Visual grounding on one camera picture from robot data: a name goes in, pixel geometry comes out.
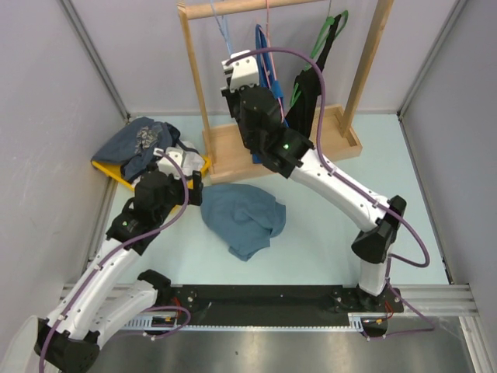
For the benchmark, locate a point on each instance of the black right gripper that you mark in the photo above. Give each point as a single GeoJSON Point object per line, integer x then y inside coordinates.
{"type": "Point", "coordinates": [231, 97]}

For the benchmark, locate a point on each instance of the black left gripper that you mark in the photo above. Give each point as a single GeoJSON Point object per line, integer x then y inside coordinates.
{"type": "Point", "coordinates": [195, 192]}

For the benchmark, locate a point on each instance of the grey-blue tank top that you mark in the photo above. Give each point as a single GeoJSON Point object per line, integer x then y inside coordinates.
{"type": "Point", "coordinates": [245, 217]}

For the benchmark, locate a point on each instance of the light blue wire hanger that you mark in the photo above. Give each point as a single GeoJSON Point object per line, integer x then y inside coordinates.
{"type": "Point", "coordinates": [222, 24]}

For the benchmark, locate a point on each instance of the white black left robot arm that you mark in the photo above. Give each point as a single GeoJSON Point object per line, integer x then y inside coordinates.
{"type": "Point", "coordinates": [71, 337]}

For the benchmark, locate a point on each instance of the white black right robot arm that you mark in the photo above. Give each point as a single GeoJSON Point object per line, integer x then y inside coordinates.
{"type": "Point", "coordinates": [287, 152]}

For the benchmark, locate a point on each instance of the royal blue tank top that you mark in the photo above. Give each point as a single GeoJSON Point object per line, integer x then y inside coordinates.
{"type": "Point", "coordinates": [278, 94]}

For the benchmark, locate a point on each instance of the black tank top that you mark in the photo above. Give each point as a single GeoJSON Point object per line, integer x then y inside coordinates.
{"type": "Point", "coordinates": [301, 115]}

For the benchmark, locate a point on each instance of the green plastic hanger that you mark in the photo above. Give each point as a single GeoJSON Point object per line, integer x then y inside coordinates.
{"type": "Point", "coordinates": [341, 21]}

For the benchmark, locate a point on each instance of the white garment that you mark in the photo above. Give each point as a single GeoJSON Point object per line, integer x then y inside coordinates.
{"type": "Point", "coordinates": [190, 159]}

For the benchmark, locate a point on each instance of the wooden clothes rack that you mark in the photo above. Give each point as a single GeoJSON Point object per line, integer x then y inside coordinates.
{"type": "Point", "coordinates": [226, 159]}

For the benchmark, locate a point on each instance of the dark blue printed shirt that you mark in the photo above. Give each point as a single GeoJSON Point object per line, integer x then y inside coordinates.
{"type": "Point", "coordinates": [140, 128]}

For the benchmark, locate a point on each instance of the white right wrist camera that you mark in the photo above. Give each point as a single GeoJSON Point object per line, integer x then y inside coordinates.
{"type": "Point", "coordinates": [243, 72]}

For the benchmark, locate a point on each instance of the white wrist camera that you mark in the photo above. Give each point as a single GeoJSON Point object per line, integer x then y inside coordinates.
{"type": "Point", "coordinates": [170, 161]}
{"type": "Point", "coordinates": [243, 72]}

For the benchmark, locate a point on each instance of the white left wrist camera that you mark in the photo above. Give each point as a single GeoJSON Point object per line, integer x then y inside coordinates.
{"type": "Point", "coordinates": [170, 161]}

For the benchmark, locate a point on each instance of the pink wire hanger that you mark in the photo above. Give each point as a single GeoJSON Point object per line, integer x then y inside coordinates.
{"type": "Point", "coordinates": [270, 39]}

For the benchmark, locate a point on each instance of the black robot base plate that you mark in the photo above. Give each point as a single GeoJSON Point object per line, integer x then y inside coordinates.
{"type": "Point", "coordinates": [273, 307]}

